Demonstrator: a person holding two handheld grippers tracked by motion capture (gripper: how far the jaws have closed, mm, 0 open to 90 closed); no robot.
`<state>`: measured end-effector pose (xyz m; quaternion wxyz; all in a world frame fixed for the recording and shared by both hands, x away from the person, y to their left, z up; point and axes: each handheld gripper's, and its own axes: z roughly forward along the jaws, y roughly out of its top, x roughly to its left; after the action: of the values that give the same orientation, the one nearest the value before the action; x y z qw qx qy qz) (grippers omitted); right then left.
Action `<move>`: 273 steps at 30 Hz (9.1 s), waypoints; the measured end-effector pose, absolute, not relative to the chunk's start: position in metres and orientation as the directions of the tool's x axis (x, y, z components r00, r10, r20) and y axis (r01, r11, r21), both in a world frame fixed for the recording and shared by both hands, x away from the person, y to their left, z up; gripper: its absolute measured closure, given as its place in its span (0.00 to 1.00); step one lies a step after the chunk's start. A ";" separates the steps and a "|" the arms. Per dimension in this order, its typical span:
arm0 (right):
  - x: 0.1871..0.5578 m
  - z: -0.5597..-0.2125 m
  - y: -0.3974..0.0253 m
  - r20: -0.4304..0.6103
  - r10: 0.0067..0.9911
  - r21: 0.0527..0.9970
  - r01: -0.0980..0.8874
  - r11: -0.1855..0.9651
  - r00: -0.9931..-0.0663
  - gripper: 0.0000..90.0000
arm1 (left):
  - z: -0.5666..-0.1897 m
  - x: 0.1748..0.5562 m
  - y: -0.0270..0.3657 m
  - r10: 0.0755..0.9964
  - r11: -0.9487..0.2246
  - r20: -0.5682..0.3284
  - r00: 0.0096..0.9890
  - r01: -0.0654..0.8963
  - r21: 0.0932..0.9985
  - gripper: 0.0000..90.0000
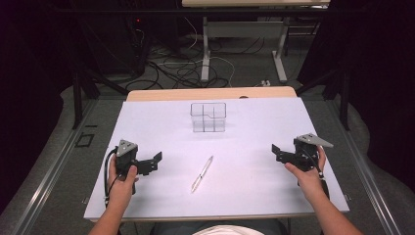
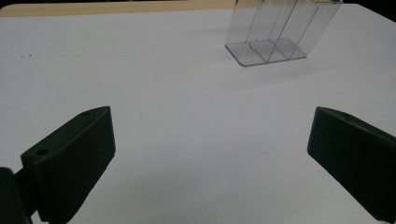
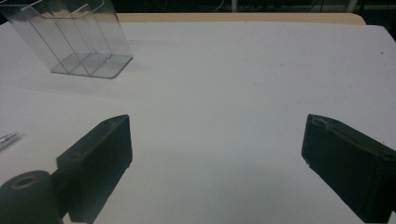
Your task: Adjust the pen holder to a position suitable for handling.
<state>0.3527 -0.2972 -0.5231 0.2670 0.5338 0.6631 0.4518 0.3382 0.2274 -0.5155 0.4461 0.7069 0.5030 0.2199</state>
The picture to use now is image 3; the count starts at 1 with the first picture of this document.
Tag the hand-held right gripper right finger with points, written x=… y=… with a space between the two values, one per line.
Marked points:
x=348 y=165

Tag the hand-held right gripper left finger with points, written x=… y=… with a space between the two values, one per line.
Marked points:
x=98 y=161

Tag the small metal pen tip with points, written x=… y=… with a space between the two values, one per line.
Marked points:
x=8 y=138

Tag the clear acrylic compartment organizer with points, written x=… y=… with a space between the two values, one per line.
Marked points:
x=77 y=40

